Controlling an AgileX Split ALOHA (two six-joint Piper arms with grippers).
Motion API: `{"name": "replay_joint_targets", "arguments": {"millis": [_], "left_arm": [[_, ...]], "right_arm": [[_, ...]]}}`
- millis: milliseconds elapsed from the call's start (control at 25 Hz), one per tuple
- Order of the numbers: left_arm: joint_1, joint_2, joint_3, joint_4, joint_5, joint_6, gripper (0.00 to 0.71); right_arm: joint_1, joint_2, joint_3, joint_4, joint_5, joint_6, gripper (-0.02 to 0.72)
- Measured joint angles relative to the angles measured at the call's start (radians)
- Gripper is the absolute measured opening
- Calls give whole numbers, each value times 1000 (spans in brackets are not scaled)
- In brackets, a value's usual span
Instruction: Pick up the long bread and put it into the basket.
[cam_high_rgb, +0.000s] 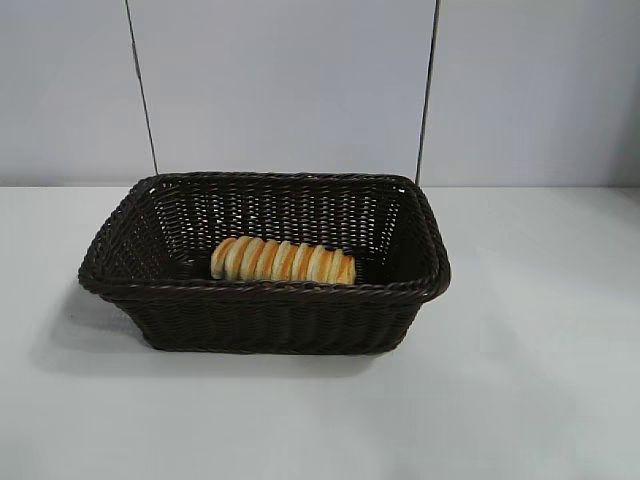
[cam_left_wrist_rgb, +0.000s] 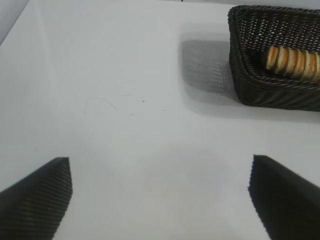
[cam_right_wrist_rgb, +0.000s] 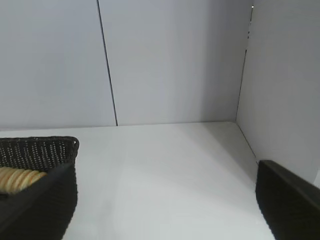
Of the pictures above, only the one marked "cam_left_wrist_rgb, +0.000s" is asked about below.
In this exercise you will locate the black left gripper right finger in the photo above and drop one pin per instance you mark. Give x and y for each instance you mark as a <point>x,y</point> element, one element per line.
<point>287,205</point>

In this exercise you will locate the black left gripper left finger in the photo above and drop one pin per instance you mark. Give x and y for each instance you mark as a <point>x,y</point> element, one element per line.
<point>32,207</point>

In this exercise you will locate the long striped bread roll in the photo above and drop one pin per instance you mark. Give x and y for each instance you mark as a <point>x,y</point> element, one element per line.
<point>292,62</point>

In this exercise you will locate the dark brown wicker basket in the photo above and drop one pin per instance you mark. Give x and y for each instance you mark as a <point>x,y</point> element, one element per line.
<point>262,32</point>

